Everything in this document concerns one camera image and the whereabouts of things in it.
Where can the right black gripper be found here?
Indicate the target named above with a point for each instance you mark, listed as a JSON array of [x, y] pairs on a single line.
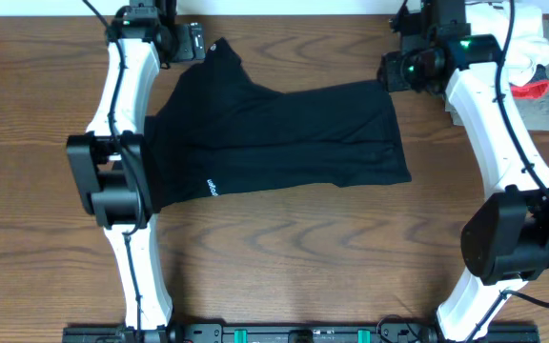
[[387, 71]]

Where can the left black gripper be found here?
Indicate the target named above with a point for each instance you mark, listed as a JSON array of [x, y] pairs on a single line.
[[187, 51]]

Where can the black t-shirt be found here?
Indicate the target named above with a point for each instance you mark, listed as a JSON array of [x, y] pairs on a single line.
[[221, 133]]

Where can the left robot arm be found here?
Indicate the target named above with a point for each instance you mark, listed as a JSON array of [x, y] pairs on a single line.
[[116, 174]]

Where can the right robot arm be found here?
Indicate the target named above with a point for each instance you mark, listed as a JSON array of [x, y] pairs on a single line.
[[475, 55]]

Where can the white folded garment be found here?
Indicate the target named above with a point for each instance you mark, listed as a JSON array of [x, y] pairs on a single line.
[[528, 47]]

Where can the red and black folded garment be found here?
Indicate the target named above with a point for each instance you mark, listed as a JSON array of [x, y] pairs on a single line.
[[536, 88]]

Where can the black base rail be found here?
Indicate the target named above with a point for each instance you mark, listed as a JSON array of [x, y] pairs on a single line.
[[303, 333]]

